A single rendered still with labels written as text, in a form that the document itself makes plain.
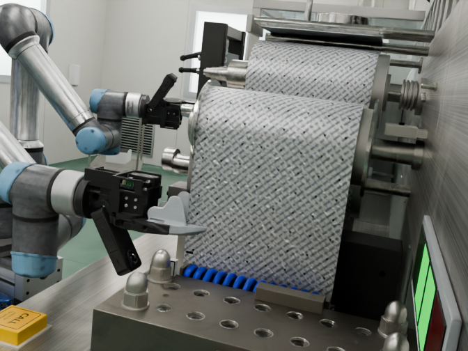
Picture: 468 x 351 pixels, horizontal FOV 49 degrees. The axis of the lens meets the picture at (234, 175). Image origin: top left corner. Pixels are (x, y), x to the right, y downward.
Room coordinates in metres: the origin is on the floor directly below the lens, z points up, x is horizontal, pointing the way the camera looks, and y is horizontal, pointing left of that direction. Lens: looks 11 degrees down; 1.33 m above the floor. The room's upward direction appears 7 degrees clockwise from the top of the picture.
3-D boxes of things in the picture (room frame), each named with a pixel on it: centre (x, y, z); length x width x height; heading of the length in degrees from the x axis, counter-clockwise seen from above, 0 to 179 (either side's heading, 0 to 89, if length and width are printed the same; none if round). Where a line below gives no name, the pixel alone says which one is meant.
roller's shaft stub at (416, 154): (0.75, -0.23, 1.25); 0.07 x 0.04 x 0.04; 74
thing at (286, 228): (0.74, -0.05, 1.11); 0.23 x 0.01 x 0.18; 74
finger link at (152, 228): (0.77, 0.13, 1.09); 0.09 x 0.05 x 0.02; 73
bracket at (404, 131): (0.75, -0.24, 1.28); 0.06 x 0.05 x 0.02; 74
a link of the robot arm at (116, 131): (1.53, 0.39, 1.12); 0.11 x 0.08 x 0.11; 177
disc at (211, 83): (0.83, 0.05, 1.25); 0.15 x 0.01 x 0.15; 164
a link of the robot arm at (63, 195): (0.83, 0.26, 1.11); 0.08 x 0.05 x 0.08; 164
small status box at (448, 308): (0.37, -0.16, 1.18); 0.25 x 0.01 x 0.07; 164
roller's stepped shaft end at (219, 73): (1.10, 0.06, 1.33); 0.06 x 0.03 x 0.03; 74
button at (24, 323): (0.74, 0.32, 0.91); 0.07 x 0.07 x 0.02; 74
